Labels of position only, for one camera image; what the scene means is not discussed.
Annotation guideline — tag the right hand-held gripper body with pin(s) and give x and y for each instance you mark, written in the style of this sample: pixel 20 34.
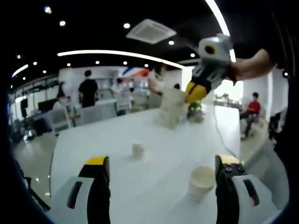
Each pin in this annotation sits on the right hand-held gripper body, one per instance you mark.
pixel 215 56

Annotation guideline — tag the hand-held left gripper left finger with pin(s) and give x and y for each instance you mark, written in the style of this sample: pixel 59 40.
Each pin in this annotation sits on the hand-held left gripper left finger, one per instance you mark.
pixel 98 198

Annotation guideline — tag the grey office chair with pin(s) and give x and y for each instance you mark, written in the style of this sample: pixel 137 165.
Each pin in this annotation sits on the grey office chair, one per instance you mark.
pixel 98 113
pixel 59 120

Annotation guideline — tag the green printed paper cup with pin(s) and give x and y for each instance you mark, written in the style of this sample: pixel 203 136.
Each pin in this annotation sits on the green printed paper cup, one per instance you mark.
pixel 172 109

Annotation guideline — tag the ceiling air conditioner unit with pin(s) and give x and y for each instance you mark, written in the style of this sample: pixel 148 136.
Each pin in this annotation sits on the ceiling air conditioner unit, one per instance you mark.
pixel 151 31

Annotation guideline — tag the white table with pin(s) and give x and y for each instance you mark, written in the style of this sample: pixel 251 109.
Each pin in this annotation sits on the white table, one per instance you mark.
pixel 140 182

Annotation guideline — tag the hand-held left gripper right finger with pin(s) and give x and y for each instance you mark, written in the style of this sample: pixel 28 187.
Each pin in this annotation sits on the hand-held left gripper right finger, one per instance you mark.
pixel 233 200

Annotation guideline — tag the white paper cup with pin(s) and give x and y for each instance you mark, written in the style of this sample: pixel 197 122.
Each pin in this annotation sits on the white paper cup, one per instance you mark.
pixel 138 150
pixel 201 184

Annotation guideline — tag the green potted plant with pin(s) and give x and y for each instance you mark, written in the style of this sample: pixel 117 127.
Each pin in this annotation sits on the green potted plant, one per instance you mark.
pixel 195 112

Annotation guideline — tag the black tripod stand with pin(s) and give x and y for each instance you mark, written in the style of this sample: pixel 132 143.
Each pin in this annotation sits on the black tripod stand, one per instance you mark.
pixel 37 196

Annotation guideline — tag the person's black striped shirt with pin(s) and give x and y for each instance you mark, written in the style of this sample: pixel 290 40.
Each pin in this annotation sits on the person's black striped shirt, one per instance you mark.
pixel 268 23

